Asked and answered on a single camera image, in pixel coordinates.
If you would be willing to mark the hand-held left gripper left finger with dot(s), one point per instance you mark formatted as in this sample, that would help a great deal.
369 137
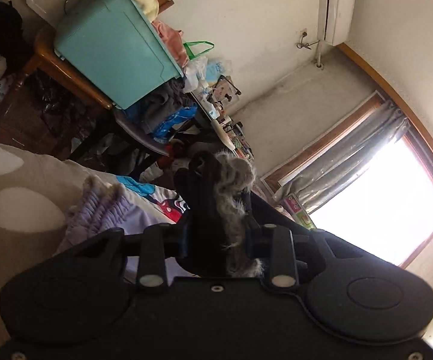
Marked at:
152 255

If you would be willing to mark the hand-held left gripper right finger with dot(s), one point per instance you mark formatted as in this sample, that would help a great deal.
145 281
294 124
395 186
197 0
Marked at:
284 255

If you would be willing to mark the black fleece-lined pants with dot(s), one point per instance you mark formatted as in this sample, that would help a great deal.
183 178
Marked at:
205 210

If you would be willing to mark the blue and grey clothes pile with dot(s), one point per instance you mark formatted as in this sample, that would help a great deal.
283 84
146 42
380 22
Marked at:
164 116

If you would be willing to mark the colourful alphabet foam mat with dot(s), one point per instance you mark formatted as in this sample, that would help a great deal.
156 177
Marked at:
299 212

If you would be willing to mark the white cartoon print garment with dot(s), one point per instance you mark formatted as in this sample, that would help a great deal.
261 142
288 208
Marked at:
164 204

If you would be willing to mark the lavender folded garment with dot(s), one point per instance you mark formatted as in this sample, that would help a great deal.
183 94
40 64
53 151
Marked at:
96 213

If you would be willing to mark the bright window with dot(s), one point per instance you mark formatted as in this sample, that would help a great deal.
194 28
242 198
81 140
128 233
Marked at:
385 202

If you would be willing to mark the grey curtain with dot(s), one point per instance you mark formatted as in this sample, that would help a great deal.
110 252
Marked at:
344 153

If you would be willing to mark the dark grey chair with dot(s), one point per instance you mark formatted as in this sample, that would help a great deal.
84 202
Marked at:
141 135

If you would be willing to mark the cluttered dark desk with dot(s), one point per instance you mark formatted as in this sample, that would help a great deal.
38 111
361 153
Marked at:
227 127

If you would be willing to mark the cartoon mouse printed blanket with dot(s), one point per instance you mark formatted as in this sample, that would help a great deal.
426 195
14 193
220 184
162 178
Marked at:
14 202

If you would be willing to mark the white plastic bag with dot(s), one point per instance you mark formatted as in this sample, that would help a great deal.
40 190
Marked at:
196 73

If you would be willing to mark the blue and white packet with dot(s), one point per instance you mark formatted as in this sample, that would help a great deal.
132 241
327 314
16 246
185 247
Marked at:
218 70

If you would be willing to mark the wooden chair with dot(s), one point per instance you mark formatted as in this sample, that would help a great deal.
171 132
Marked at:
66 78

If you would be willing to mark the teal plastic storage box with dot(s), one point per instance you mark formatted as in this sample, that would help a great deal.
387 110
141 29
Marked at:
115 48

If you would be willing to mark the green bag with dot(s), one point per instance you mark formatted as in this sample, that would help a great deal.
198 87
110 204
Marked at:
197 47

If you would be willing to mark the pink garment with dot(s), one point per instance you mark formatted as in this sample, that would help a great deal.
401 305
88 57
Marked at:
171 41

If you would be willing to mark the white air conditioner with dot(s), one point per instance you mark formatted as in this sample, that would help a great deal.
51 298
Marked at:
338 7

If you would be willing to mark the wooden window frame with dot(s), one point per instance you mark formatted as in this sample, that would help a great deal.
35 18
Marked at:
415 93

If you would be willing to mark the wall socket with plug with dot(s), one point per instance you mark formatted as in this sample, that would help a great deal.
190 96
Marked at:
303 41

